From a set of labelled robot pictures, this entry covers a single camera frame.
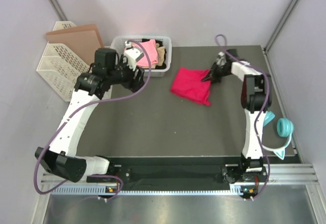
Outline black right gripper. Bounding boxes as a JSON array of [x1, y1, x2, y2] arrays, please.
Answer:
[[201, 62, 231, 84]]

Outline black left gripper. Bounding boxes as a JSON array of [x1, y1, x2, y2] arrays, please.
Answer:
[[108, 55, 146, 93]]

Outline red t shirt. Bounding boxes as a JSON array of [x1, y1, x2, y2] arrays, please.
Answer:
[[170, 67, 211, 106]]

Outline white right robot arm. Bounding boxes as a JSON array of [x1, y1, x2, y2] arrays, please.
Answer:
[[201, 49, 271, 181]]

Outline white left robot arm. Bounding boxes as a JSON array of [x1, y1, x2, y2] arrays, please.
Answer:
[[35, 46, 145, 182]]

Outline white plastic laundry basket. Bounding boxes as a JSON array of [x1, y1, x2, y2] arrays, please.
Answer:
[[111, 35, 172, 77]]

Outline light pink t shirt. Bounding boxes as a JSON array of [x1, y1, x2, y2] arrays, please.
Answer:
[[137, 39, 158, 68]]

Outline tan t shirt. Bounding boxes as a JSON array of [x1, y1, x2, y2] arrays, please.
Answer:
[[151, 43, 167, 70]]

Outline brown cardboard folder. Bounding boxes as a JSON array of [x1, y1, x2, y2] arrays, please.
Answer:
[[45, 23, 104, 65]]

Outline cream mesh file organizer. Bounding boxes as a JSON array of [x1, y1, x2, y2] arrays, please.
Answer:
[[36, 21, 90, 102]]

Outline teal cat ear headphones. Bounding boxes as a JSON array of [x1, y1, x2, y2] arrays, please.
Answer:
[[262, 118, 294, 160]]

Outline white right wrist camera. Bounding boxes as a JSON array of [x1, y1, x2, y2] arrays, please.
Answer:
[[216, 51, 226, 67]]

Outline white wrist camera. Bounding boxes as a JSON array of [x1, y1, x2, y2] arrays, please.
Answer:
[[216, 51, 226, 67], [123, 41, 144, 71]]

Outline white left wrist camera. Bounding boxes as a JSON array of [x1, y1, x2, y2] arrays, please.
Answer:
[[123, 41, 144, 71]]

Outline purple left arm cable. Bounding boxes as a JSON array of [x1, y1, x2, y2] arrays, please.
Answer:
[[34, 39, 152, 195]]

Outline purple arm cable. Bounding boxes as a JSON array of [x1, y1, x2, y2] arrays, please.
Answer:
[[34, 39, 152, 195], [215, 34, 272, 199]]

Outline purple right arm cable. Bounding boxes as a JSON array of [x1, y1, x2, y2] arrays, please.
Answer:
[[215, 34, 272, 199]]

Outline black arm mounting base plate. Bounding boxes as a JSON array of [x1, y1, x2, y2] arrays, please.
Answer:
[[86, 157, 268, 191]]

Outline white slotted cable duct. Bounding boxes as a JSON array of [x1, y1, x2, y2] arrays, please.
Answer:
[[51, 183, 243, 196]]

